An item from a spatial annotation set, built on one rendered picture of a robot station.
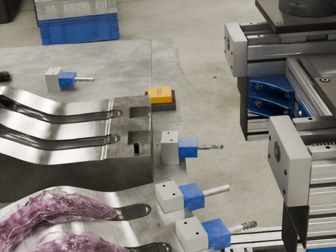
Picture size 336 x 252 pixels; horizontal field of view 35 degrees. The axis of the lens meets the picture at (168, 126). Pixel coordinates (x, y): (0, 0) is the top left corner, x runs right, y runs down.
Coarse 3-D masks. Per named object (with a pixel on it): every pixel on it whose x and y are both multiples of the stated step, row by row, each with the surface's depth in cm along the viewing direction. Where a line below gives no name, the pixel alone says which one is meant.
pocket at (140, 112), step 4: (132, 108) 118; (136, 108) 118; (140, 108) 118; (144, 108) 118; (148, 108) 118; (132, 112) 119; (136, 112) 119; (140, 112) 119; (144, 112) 119; (148, 112) 119; (132, 116) 119; (136, 116) 119; (140, 116) 119; (144, 116) 119
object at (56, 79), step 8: (48, 72) 147; (56, 72) 147; (64, 72) 150; (72, 72) 149; (48, 80) 147; (56, 80) 147; (64, 80) 147; (72, 80) 147; (80, 80) 148; (88, 80) 148; (48, 88) 148; (56, 88) 148
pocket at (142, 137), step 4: (128, 132) 109; (132, 132) 109; (136, 132) 109; (140, 132) 109; (144, 132) 109; (148, 132) 109; (128, 136) 109; (132, 136) 109; (136, 136) 109; (140, 136) 109; (144, 136) 109; (148, 136) 109; (128, 140) 109; (132, 140) 110; (136, 140) 110; (140, 140) 110; (144, 140) 110; (148, 140) 108; (128, 144) 108
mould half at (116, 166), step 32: (32, 96) 121; (128, 96) 123; (32, 128) 110; (64, 128) 113; (96, 128) 111; (128, 128) 110; (0, 160) 100; (32, 160) 101; (64, 160) 101; (96, 160) 101; (128, 160) 101; (0, 192) 104; (32, 192) 104
